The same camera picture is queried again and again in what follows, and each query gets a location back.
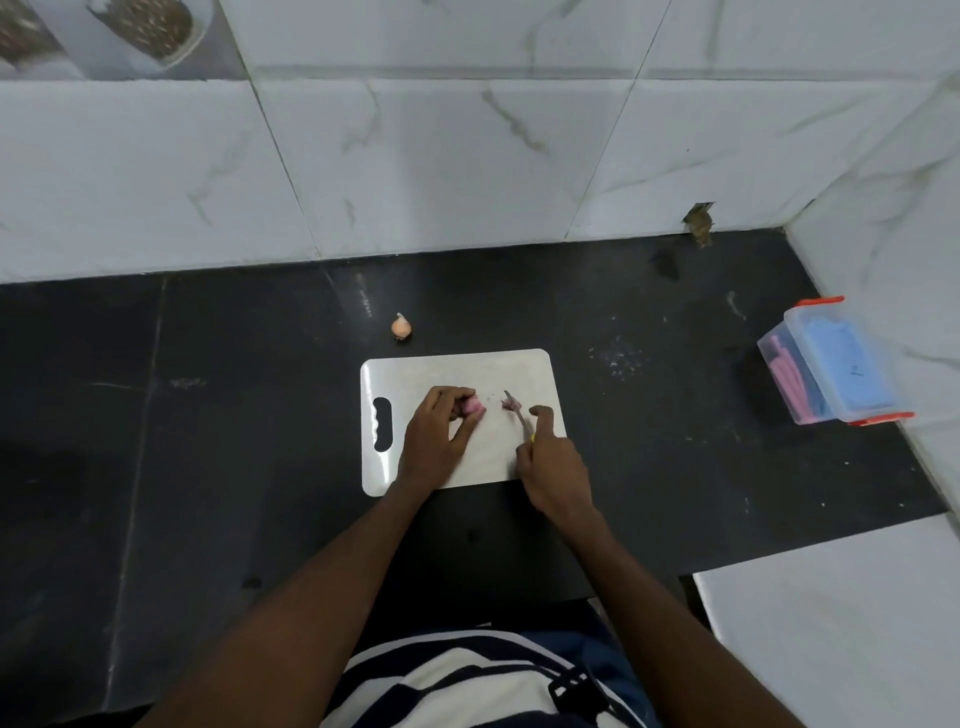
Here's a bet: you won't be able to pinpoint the person's right hand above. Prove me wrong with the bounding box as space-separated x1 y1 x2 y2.
515 405 599 534

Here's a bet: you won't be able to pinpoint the person's left hand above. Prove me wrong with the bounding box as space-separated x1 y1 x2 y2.
396 386 479 492

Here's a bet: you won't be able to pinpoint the yellow-handled knife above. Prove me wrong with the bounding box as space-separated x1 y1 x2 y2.
504 390 537 445

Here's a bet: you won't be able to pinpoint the person's right forearm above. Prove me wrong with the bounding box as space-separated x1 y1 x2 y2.
566 510 807 728

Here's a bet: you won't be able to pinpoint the person's left forearm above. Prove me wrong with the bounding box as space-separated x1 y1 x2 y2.
135 480 438 728

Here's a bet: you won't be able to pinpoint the white plastic cutting board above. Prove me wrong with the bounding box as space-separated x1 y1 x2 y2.
360 348 569 498

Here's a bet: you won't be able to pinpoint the striped shirt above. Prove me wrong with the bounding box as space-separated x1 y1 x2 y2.
318 600 661 728

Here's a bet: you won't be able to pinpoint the pink ridged item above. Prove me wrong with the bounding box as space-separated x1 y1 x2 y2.
769 339 819 421

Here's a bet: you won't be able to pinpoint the clear plastic container orange clips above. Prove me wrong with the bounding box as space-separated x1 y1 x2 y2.
756 295 916 429

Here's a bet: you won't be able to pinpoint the blue cloth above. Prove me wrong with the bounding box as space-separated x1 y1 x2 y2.
796 313 899 415

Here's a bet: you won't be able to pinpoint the black strap buckle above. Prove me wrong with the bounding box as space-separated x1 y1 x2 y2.
547 666 612 725

